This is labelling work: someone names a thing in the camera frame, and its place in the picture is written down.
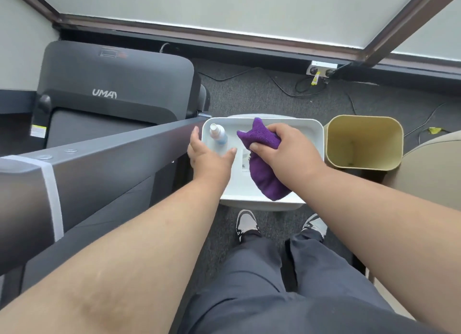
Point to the person's left hand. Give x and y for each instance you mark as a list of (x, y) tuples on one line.
[(210, 168)]

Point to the person's right hand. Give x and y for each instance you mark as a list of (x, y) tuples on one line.
[(295, 160)]

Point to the white spray bottle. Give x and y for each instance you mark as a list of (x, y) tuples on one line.
[(218, 133)]

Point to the purple microfibre cloth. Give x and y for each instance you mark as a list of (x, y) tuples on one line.
[(266, 182)]

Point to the person's right forearm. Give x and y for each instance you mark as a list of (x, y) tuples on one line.
[(389, 243)]

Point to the person's left forearm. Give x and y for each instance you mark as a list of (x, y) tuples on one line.
[(126, 272)]

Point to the person's left sneaker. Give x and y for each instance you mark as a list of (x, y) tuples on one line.
[(246, 222)]

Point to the person's sneaker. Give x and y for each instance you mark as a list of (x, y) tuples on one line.
[(315, 225), (246, 222)]

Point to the person's right sneaker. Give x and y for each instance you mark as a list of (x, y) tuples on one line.
[(315, 225)]

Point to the grey treadmill base with uprights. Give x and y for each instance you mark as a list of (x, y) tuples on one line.
[(115, 74)]

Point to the white plastic tub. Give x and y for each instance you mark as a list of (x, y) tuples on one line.
[(309, 128)]

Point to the beige waste bin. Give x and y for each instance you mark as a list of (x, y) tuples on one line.
[(363, 146)]

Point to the white power strip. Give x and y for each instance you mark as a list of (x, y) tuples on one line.
[(320, 69)]

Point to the beige upholstered chair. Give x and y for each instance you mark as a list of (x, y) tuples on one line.
[(428, 171)]

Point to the dark grey trousers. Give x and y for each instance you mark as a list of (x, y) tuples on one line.
[(259, 294)]

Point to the beige fabric cushion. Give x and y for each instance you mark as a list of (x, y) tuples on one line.
[(392, 297)]

